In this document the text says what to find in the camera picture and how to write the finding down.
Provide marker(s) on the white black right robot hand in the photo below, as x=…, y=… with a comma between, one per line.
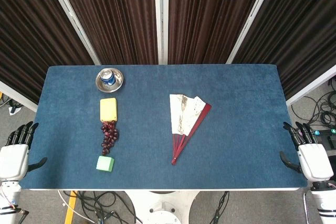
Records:
x=315, y=161

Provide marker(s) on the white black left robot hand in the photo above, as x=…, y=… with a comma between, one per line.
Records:
x=13, y=161

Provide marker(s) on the paper folding fan red ribs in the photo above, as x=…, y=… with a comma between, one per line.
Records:
x=183, y=113

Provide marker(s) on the black foot pedal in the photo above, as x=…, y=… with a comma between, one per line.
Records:
x=329, y=142

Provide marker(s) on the black power strip coloured labels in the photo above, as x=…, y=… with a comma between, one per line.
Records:
x=325, y=132

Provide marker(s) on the yellow floor tape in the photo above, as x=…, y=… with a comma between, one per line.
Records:
x=70, y=208

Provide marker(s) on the green cube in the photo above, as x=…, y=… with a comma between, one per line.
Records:
x=104, y=163

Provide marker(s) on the dark red grape bunch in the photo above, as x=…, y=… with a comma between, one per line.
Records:
x=109, y=137

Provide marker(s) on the yellow rectangular block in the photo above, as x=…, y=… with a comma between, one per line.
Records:
x=108, y=108

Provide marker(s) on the brown pleated partition screen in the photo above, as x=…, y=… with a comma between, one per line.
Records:
x=210, y=16
x=31, y=37
x=113, y=16
x=296, y=30

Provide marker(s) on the blue drink can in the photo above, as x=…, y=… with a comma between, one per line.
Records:
x=107, y=77

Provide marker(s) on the round metal bowl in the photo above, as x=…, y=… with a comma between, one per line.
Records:
x=118, y=79

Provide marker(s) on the blue table mat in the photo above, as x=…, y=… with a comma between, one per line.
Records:
x=157, y=155

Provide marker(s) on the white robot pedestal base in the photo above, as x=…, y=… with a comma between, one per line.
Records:
x=160, y=205

